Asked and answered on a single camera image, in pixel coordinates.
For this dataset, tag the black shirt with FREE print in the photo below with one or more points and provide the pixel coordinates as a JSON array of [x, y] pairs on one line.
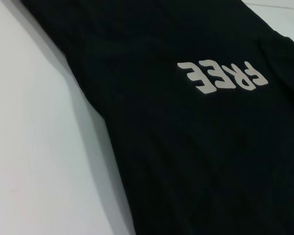
[[161, 147]]

